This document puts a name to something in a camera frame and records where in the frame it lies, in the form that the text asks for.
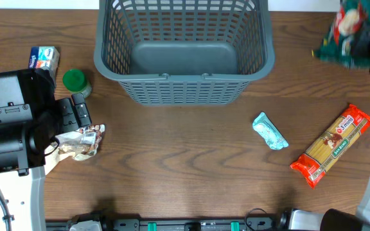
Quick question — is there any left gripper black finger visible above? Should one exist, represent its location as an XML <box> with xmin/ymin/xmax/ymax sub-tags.
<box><xmin>58</xmin><ymin>98</ymin><xmax>79</xmax><ymax>133</ymax></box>
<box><xmin>71</xmin><ymin>93</ymin><xmax>92</xmax><ymax>127</ymax></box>

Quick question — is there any green Nescafe coffee bag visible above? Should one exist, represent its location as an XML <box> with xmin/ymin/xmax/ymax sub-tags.
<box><xmin>312</xmin><ymin>0</ymin><xmax>370</xmax><ymax>69</ymax></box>

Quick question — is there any green lid jar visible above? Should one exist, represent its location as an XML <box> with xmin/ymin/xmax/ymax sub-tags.
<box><xmin>62</xmin><ymin>69</ymin><xmax>93</xmax><ymax>98</ymax></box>

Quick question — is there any red spaghetti pasta pack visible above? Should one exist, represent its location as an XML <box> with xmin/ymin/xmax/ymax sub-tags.
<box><xmin>290</xmin><ymin>104</ymin><xmax>370</xmax><ymax>189</ymax></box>

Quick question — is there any light blue wipes packet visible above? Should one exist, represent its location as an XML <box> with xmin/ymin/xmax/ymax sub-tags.
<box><xmin>252</xmin><ymin>112</ymin><xmax>289</xmax><ymax>150</ymax></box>

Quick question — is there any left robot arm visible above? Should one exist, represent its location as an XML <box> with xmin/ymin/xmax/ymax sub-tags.
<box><xmin>0</xmin><ymin>69</ymin><xmax>92</xmax><ymax>230</ymax></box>

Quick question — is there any tissue pocket pack bundle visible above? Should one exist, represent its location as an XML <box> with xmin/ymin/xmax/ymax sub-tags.
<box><xmin>28</xmin><ymin>46</ymin><xmax>60</xmax><ymax>81</ymax></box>

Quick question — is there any white brown snack pouch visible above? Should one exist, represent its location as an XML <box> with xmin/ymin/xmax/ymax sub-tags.
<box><xmin>44</xmin><ymin>124</ymin><xmax>105</xmax><ymax>175</ymax></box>

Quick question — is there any grey plastic basket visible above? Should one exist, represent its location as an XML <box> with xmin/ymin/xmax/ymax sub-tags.
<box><xmin>94</xmin><ymin>0</ymin><xmax>275</xmax><ymax>105</ymax></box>

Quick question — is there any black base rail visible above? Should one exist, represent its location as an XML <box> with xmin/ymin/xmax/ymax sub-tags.
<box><xmin>45</xmin><ymin>214</ymin><xmax>353</xmax><ymax>231</ymax></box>

